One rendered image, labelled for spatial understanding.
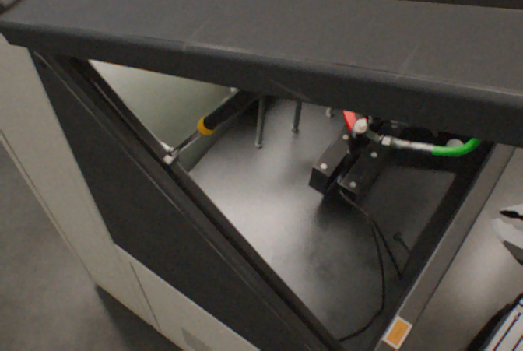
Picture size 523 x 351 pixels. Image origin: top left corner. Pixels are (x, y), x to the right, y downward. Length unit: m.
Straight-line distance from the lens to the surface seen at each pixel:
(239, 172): 1.33
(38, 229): 2.27
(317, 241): 1.27
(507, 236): 0.79
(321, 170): 1.17
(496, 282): 2.29
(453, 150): 1.00
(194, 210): 0.82
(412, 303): 1.14
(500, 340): 2.00
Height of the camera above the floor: 2.01
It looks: 61 degrees down
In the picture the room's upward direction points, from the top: 5 degrees clockwise
